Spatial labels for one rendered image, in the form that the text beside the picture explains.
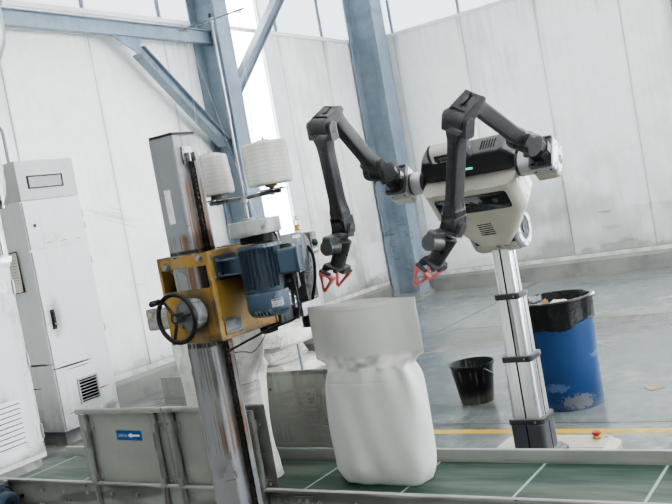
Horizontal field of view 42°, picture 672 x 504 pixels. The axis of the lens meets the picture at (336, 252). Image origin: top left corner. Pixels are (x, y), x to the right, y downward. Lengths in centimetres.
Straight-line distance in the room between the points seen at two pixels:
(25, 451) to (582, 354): 344
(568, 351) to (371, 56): 755
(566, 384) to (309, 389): 192
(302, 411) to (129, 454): 75
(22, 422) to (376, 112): 752
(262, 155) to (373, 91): 902
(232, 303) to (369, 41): 925
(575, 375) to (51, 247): 397
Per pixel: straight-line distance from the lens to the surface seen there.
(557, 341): 516
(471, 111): 277
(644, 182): 1097
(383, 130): 1194
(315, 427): 384
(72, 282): 702
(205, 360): 307
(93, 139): 820
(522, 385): 357
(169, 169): 305
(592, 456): 322
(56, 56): 817
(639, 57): 1098
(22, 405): 583
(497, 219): 337
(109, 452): 393
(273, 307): 293
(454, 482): 319
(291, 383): 384
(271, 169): 304
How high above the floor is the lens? 141
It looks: 3 degrees down
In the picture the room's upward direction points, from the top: 10 degrees counter-clockwise
